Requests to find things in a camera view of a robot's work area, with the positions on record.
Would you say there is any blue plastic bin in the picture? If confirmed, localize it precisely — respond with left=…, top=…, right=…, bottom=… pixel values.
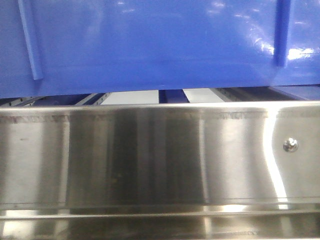
left=0, top=0, right=320, bottom=98

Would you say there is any white shelf panel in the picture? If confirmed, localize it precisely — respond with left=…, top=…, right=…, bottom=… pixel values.
left=102, top=88, right=223, bottom=105

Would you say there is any stainless steel conveyor side rail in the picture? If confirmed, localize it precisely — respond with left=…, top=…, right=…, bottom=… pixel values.
left=0, top=101, right=320, bottom=240

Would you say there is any silver screw on rail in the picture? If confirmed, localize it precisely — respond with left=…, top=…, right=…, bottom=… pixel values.
left=282, top=137, right=299, bottom=153

